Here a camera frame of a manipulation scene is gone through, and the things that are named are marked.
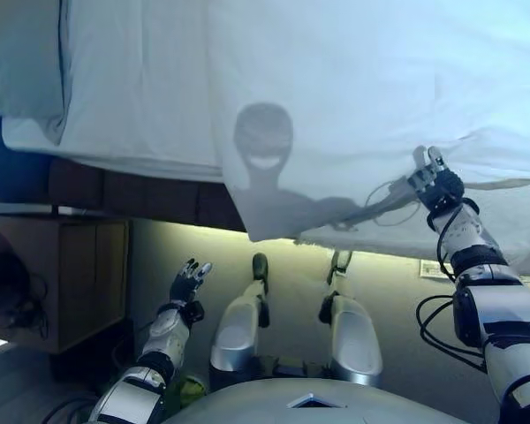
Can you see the white duvet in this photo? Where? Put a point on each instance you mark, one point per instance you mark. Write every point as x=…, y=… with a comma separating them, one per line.
x=358, y=88

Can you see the white bed sheet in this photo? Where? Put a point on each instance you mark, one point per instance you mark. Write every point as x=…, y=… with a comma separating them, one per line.
x=137, y=88

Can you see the wooden nightstand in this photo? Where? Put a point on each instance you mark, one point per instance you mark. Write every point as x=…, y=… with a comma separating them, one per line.
x=84, y=282

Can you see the brown padded bed frame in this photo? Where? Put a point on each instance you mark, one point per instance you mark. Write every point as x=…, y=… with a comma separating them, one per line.
x=150, y=194

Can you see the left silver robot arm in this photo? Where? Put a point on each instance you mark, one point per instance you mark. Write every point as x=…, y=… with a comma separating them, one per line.
x=163, y=335

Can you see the white paper sheet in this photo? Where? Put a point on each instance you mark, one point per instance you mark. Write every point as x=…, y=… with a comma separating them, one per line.
x=433, y=269

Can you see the silver robot torso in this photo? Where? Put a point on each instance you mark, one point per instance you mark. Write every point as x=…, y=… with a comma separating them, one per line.
x=269, y=406

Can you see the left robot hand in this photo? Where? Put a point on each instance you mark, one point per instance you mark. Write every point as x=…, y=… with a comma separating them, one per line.
x=185, y=285

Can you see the green plant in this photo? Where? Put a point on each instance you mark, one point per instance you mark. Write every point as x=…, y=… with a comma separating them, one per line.
x=192, y=386

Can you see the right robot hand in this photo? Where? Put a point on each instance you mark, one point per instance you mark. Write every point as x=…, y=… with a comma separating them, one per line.
x=446, y=187

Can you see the beige pillow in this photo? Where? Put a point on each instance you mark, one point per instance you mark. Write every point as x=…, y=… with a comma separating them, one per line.
x=22, y=57

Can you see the silver robot leg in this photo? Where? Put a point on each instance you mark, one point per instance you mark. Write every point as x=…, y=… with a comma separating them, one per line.
x=353, y=335
x=236, y=327

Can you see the left silver robot leg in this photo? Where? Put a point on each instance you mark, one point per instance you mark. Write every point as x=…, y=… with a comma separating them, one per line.
x=236, y=327

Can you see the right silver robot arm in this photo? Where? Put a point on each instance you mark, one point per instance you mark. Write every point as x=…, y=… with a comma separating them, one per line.
x=490, y=309

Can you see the right silver robot leg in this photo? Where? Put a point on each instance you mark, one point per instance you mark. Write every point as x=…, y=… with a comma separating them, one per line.
x=353, y=335

